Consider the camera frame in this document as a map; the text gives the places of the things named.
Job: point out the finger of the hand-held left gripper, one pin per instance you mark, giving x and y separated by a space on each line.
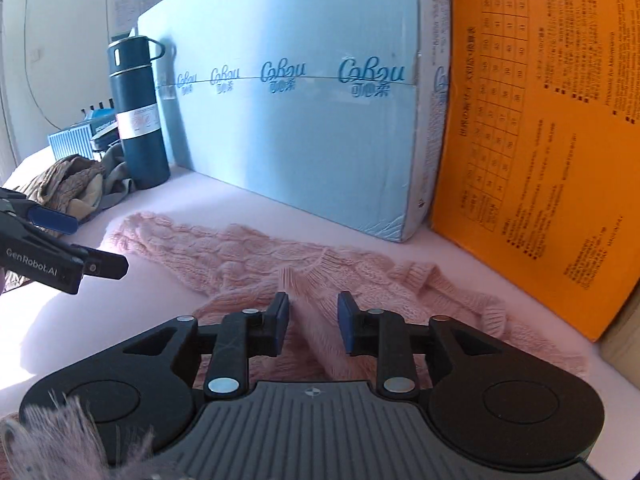
102 262
52 220

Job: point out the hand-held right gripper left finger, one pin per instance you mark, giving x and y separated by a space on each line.
280 321

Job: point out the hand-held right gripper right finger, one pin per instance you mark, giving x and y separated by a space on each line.
348 324

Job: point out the tan quilted jacket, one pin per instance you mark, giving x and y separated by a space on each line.
60 185

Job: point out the grey cloth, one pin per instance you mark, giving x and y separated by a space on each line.
112 185

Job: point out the blue ribbed box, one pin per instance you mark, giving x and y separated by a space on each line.
70 144

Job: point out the dark blue printed box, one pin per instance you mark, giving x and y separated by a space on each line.
105 127

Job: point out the dark teal thermos bottle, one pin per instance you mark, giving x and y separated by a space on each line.
142 150

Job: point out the light blue printed carton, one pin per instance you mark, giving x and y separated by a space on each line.
300 135

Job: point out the orange printed box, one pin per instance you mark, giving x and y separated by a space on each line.
550 160

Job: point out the brown cardboard box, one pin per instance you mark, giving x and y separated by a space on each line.
622 350

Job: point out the wall socket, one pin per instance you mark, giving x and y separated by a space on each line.
34 55

